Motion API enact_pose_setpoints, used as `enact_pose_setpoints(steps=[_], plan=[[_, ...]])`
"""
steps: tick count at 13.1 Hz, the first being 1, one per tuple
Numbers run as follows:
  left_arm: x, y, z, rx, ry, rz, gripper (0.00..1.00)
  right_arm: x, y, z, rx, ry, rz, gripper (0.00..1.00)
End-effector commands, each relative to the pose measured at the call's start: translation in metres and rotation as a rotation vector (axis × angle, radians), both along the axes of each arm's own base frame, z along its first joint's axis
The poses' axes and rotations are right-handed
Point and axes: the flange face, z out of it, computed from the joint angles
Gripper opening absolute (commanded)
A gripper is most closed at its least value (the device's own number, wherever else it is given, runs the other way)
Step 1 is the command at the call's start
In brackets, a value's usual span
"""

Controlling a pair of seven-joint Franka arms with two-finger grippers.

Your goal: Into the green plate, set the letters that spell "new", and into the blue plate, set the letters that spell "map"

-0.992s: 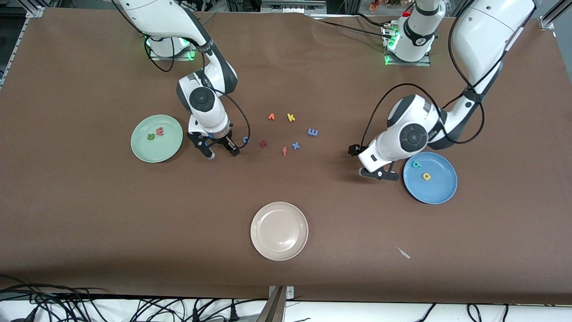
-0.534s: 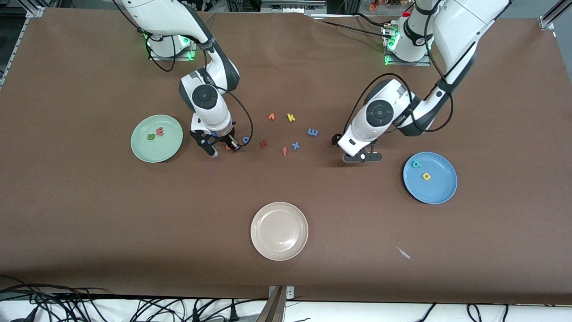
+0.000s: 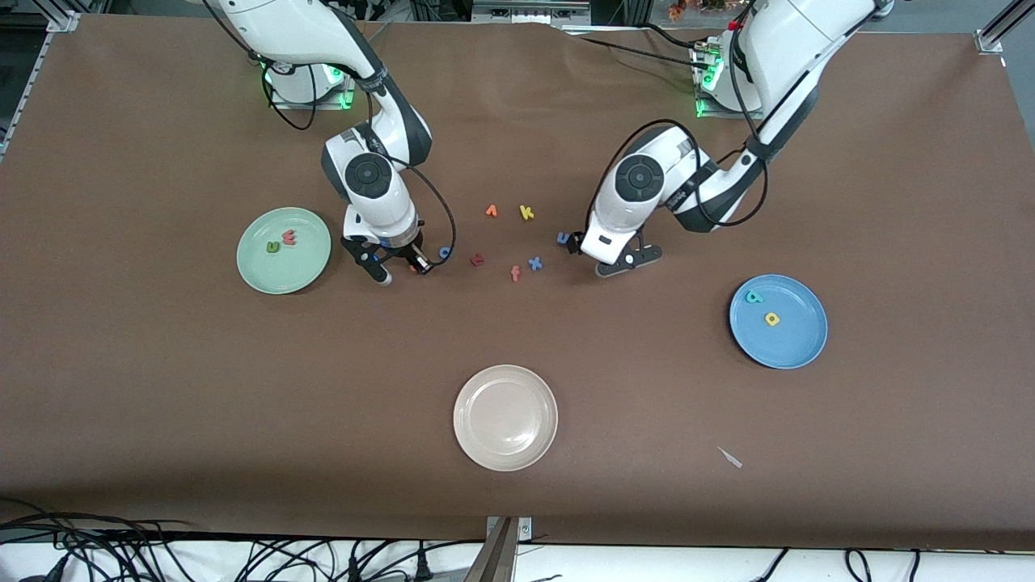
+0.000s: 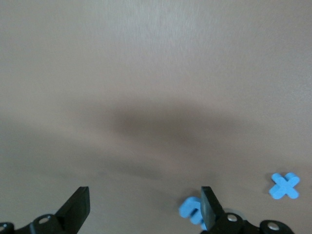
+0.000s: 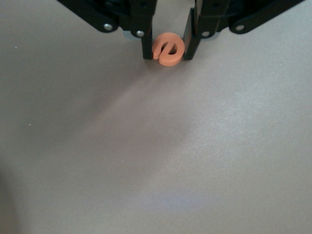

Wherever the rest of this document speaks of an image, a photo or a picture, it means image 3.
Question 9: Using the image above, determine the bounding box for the beige plate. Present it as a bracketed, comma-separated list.
[453, 365, 559, 472]

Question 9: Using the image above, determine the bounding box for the blue plate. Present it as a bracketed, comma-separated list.
[729, 274, 829, 370]

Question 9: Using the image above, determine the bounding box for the small metal bracket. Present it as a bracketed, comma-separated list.
[485, 516, 533, 544]

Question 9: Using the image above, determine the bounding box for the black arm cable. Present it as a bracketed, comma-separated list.
[584, 16, 771, 235]
[202, 0, 458, 268]

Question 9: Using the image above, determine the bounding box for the green plate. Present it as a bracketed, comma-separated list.
[236, 207, 332, 295]

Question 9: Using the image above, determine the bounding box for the black floor cable with plug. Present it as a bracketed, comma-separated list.
[344, 540, 441, 582]

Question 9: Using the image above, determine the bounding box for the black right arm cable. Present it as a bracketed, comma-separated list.
[202, 0, 458, 268]

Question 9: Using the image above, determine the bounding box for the black base power cable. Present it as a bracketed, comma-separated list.
[578, 32, 716, 74]

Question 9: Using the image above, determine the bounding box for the grey metal box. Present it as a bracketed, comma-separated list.
[471, 0, 593, 25]

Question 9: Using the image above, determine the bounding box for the brown table cover sheet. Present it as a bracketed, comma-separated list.
[0, 12, 1035, 550]

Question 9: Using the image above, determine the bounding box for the grey camera post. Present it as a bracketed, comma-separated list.
[463, 517, 520, 582]

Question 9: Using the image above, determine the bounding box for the black floor cable tangle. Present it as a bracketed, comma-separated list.
[0, 497, 199, 582]

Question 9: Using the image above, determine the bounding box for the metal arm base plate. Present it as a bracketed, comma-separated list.
[694, 44, 781, 120]
[269, 32, 357, 111]

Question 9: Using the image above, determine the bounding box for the aluminium frame profile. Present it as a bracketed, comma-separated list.
[974, 0, 1035, 56]
[0, 0, 82, 162]

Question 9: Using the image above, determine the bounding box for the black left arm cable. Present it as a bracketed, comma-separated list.
[584, 16, 771, 235]

